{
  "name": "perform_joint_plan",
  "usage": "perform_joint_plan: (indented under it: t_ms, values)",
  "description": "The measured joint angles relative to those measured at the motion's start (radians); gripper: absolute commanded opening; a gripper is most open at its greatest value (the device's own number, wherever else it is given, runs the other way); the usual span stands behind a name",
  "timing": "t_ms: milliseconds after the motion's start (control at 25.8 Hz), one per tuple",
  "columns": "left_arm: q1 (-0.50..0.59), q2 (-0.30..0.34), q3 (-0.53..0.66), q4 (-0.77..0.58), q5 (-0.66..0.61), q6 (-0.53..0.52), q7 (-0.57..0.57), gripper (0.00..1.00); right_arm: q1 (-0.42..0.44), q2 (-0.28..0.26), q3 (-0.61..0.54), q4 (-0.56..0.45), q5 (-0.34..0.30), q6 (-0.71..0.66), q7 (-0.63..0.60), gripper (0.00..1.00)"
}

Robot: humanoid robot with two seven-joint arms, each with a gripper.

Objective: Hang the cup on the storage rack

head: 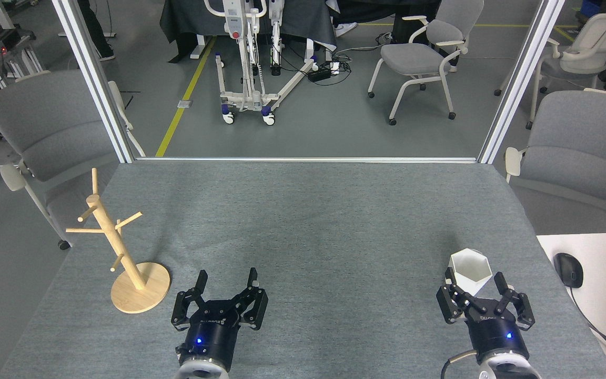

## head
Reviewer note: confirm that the grey chair with beige frame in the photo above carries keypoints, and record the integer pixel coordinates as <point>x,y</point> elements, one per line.
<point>50,126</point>
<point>582,142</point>

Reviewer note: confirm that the grey floor plate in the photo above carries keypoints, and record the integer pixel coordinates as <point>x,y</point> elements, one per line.
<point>184,103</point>

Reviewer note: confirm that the white hexagonal cup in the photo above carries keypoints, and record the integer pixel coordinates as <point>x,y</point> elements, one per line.
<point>471,268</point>

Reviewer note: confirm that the wooden cup rack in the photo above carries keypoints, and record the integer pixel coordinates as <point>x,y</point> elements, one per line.
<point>140,289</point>

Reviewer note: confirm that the black power strip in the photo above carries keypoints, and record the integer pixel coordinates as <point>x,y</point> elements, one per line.
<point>319,73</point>

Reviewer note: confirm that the white mesh-back chair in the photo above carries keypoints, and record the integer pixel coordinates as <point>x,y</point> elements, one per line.
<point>592,45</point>

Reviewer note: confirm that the metal equipment rack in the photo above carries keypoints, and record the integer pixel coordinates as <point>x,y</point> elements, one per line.
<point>3,47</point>

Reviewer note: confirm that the person's white shoe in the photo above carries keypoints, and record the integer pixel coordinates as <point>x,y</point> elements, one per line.
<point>346,29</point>

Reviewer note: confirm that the grey chair with white armrests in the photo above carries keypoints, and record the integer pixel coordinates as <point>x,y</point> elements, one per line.
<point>413,55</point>

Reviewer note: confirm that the dark table cloth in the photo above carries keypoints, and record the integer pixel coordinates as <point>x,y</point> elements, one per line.
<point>187,21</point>

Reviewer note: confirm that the black computer mouse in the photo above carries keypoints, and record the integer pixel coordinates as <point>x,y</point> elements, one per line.
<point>568,269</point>

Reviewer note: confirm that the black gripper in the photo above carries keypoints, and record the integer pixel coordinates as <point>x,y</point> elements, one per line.
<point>495,331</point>
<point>211,331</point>

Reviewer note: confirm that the white power strip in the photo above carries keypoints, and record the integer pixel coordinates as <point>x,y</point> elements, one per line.
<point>335,67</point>

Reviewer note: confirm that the white stand on wheels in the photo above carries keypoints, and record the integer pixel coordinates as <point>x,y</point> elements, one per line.
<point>242,95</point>

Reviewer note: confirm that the silver frame post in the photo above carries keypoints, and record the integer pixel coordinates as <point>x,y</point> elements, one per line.
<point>518,79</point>
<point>95,79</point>

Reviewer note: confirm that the silver table edge rail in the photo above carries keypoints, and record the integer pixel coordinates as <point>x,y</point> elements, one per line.
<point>308,159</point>

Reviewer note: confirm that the person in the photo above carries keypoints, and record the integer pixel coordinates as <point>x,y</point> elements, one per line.
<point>95,31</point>

